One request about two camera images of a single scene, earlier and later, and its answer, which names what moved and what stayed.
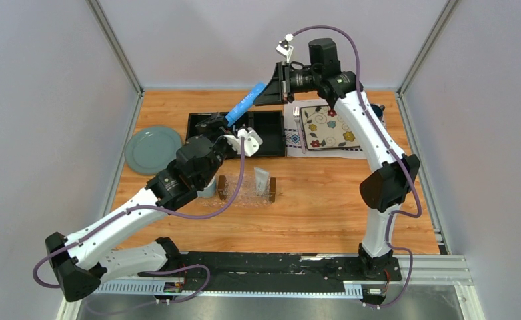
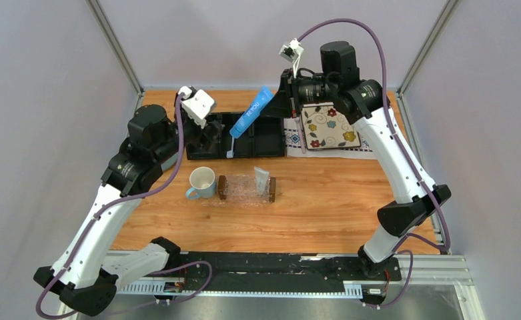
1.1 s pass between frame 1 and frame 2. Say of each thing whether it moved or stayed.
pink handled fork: stayed
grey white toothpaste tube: stayed
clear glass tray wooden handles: stayed
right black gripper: moved
